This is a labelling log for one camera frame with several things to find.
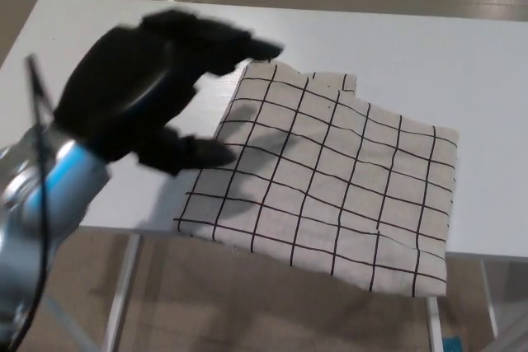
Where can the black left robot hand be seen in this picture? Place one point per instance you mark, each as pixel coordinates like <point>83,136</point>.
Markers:
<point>132,92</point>

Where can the white black checkered towel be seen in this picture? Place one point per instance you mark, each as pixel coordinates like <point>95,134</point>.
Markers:
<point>330,187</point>

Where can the white slanted table leg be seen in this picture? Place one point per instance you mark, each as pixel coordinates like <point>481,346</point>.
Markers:
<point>121,294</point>

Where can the grey metal stand strut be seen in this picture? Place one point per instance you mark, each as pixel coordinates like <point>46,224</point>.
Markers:
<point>70,323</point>

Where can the white upright table leg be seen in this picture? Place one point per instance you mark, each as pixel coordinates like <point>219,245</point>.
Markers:
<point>435,327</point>
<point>491,302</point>

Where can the blue object on floor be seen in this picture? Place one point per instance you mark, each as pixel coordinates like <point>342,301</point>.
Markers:
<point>453,344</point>

